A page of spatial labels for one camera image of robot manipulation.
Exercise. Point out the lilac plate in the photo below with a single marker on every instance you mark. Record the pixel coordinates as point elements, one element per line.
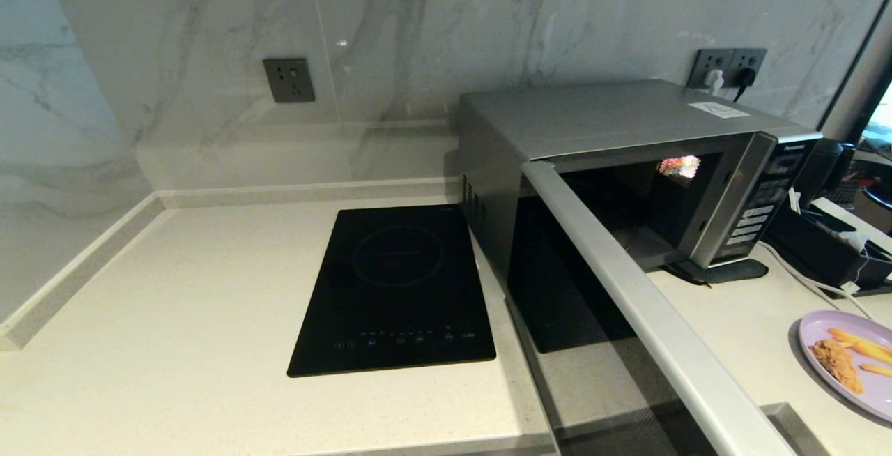
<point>812,330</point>

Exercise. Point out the black induction cooktop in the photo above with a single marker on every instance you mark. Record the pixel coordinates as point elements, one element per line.
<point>397,289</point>

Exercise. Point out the white paper sticker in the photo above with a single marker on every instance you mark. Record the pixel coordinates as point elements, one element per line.
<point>719,109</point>

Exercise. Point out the dark grey felt pad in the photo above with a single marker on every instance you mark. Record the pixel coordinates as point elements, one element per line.
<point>732,271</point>

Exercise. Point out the white power plug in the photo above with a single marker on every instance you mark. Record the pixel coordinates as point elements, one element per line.
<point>714,81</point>

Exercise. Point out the black power plug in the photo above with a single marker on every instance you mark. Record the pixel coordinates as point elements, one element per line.
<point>746,78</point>

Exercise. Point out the white tissue piece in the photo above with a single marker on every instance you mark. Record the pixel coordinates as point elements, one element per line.
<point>794,199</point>

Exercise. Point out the grey cabinet door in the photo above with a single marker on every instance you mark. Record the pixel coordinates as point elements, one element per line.
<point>787,435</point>

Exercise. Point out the french fry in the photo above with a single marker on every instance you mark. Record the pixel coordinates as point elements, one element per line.
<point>847,336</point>
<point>874,351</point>
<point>878,370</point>

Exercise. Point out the fried chicken piece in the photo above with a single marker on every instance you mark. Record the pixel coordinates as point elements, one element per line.
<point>836,365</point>

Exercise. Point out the dark grey wall socket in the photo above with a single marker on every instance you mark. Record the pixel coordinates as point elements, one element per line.
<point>701,60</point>
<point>756,58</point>
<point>289,80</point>

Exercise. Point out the dark window frame post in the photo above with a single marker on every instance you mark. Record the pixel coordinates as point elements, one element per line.
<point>860,86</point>

